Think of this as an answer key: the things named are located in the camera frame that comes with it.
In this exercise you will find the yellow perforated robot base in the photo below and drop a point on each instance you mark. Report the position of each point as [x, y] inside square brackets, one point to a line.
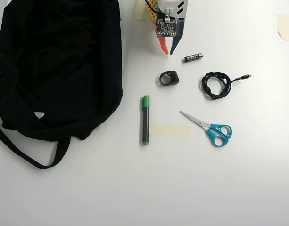
[150, 16]

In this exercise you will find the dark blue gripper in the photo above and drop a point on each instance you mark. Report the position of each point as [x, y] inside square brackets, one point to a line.
[177, 41]

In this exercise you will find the long beige masking tape strip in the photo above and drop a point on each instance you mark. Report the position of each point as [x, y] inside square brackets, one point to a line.
[170, 131]

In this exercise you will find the black AA battery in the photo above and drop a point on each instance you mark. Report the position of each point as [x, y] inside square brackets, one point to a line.
[192, 58]

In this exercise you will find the black fabric bag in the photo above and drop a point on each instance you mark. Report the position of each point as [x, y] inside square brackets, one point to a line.
[52, 70]

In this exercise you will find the green marker with black barrel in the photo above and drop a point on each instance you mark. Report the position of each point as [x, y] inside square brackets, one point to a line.
[145, 117]

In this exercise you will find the grey teal white robot arm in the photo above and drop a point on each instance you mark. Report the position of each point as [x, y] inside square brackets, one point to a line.
[167, 3]

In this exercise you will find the bare camera circuit board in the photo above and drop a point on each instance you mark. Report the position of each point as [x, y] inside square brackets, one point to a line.
[165, 28]

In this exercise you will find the torn beige masking tape strip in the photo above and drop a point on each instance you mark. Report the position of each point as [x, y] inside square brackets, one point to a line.
[283, 26]

